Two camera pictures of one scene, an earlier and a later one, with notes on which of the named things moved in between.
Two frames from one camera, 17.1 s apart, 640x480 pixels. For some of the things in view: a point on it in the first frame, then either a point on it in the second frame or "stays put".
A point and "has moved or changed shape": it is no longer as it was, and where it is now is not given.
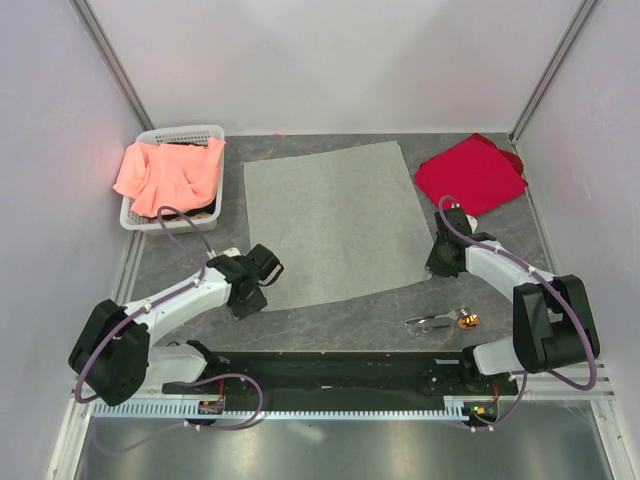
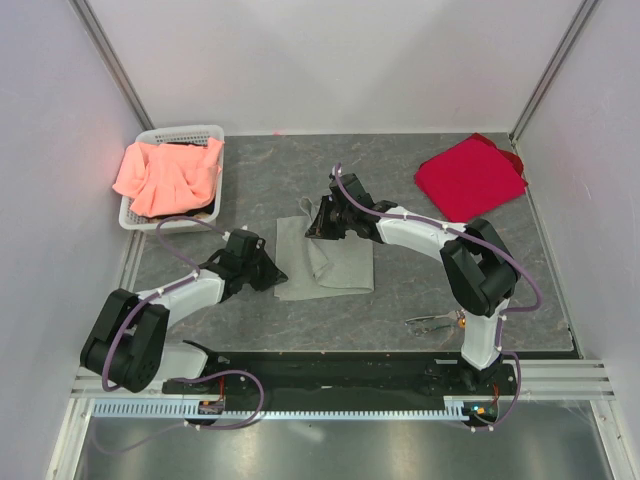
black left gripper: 258,302 to 272,276
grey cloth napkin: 339,221 has moved or changed shape
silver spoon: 423,329 stays put
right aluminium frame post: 558,56 stays put
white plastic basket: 199,134 stays put
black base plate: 347,376 stays put
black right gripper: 434,267 to 320,228
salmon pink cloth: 184,178 stays put
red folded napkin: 476,172 stays put
